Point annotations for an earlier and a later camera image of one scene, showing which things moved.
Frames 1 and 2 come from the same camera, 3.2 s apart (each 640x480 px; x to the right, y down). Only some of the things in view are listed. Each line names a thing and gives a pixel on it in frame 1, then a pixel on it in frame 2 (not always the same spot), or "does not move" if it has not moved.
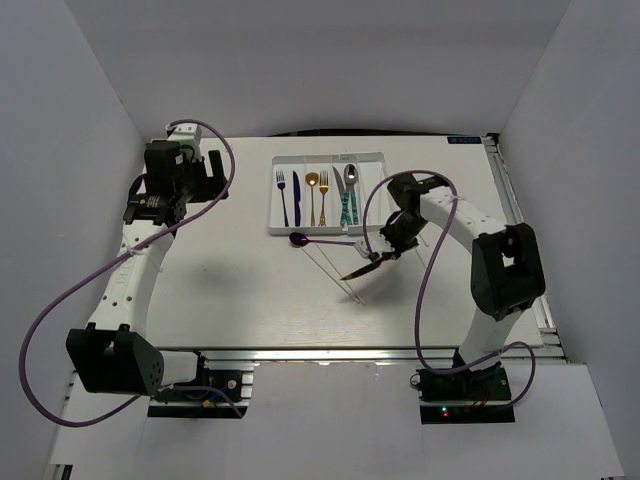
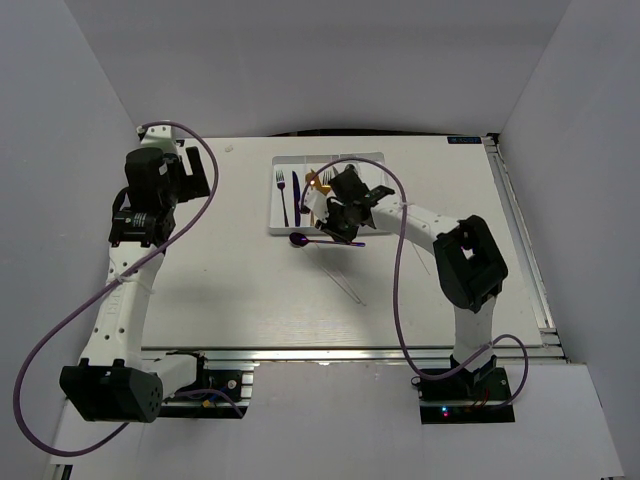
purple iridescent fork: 280,178 does not move
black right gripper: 398,249 → 329,228
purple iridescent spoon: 298,239 does not move
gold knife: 368,267 → 316,183
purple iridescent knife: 296,197 does not move
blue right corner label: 464,140 does not move
